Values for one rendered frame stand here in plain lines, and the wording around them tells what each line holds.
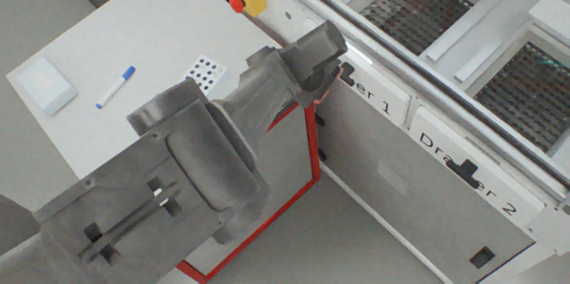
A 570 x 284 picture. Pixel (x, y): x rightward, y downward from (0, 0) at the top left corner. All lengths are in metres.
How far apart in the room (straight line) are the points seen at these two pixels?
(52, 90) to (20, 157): 1.05
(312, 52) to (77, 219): 0.49
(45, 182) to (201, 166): 1.92
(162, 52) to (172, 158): 1.01
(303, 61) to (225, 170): 0.42
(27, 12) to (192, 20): 1.60
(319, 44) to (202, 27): 0.66
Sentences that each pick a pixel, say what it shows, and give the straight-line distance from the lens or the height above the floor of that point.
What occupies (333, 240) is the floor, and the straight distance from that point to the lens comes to 1.81.
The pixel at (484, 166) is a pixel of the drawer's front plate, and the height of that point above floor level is 0.93.
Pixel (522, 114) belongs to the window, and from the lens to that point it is 0.83.
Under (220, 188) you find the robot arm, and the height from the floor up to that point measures 1.46.
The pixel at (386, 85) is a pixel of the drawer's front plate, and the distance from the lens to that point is 0.98.
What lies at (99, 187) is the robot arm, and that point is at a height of 1.50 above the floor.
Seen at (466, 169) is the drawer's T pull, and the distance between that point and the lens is 0.94.
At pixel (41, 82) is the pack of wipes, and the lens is 1.35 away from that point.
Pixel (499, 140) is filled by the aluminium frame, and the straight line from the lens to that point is 0.89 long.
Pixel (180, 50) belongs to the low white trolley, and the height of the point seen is 0.76.
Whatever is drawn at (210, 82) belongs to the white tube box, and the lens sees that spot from 1.19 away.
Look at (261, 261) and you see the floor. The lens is 1.81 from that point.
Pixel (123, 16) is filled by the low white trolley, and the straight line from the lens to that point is 1.44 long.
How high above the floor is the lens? 1.75
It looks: 62 degrees down
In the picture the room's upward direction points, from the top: 9 degrees counter-clockwise
